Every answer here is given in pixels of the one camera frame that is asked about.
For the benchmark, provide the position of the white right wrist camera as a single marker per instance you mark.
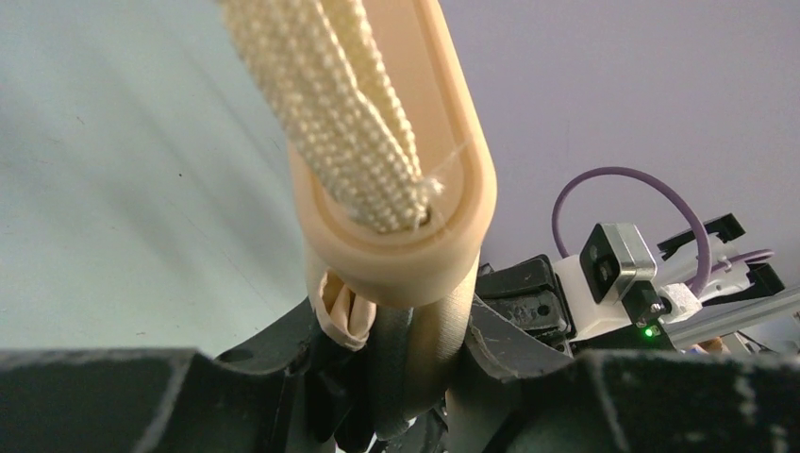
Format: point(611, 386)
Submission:
point(611, 294)

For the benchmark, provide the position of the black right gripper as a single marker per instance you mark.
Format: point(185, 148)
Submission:
point(529, 294)

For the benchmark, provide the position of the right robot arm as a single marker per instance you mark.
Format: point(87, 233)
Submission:
point(743, 290)

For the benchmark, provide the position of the beige umbrella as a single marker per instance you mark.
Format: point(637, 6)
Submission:
point(394, 190)

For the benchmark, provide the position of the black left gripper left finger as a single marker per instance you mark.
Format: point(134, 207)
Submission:
point(250, 398)

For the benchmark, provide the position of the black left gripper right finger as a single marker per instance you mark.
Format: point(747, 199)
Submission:
point(511, 393)

